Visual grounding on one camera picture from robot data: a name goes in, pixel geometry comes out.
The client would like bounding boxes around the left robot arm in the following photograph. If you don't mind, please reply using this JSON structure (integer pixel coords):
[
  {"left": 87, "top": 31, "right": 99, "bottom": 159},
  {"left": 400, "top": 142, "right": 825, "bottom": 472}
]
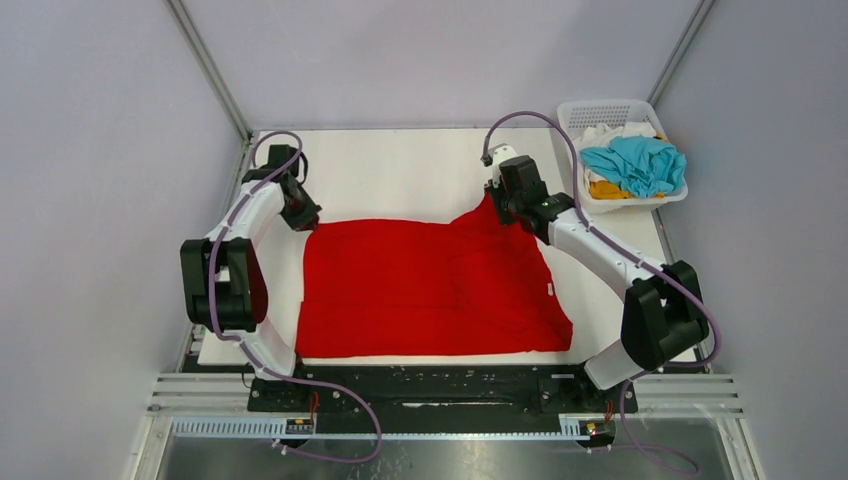
[{"left": 179, "top": 144, "right": 321, "bottom": 411}]

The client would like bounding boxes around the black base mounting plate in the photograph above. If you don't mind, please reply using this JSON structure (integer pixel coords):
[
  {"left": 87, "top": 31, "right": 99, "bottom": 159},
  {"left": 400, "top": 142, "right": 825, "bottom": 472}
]
[{"left": 247, "top": 365, "right": 638, "bottom": 435}]

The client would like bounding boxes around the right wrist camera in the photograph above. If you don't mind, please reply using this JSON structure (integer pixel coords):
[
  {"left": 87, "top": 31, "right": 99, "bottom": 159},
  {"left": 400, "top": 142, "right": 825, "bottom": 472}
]
[{"left": 481, "top": 143, "right": 518, "bottom": 187}]

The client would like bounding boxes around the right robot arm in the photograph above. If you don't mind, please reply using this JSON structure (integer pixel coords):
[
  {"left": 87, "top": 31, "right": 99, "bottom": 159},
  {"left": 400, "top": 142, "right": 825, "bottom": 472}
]
[{"left": 482, "top": 153, "right": 710, "bottom": 412}]

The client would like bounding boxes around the red t-shirt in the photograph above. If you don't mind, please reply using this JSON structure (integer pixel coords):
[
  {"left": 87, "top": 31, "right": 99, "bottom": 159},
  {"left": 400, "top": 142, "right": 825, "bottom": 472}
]
[{"left": 296, "top": 199, "right": 573, "bottom": 359}]

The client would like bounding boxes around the white t-shirt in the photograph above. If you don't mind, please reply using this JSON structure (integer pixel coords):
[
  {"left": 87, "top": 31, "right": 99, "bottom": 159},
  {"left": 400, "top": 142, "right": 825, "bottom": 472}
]
[{"left": 574, "top": 122, "right": 658, "bottom": 186}]

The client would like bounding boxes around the right aluminium corner post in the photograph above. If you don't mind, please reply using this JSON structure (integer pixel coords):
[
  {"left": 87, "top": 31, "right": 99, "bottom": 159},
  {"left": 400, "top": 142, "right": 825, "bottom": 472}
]
[{"left": 647, "top": 0, "right": 717, "bottom": 107}]

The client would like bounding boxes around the aluminium corner post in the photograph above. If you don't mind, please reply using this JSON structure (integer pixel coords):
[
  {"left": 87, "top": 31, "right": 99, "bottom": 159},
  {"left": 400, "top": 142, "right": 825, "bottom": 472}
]
[
  {"left": 164, "top": 0, "right": 252, "bottom": 142},
  {"left": 647, "top": 0, "right": 717, "bottom": 107}
]

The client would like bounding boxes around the yellow t-shirt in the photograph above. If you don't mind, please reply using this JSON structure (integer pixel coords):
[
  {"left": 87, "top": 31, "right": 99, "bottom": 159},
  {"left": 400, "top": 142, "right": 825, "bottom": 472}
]
[{"left": 589, "top": 180, "right": 648, "bottom": 201}]

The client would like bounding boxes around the aluminium frame rail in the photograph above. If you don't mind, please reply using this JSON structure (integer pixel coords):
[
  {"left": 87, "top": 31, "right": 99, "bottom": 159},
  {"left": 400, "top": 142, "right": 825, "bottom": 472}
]
[{"left": 130, "top": 366, "right": 766, "bottom": 479}]

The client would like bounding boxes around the left aluminium corner post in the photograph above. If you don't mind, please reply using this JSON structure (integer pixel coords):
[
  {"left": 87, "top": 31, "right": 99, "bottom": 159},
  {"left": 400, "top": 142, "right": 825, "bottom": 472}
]
[{"left": 164, "top": 0, "right": 252, "bottom": 142}]

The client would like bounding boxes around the light blue t-shirt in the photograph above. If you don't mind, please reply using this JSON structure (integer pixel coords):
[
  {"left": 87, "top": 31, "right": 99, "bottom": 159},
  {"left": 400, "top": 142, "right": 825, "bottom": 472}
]
[{"left": 582, "top": 136, "right": 687, "bottom": 198}]

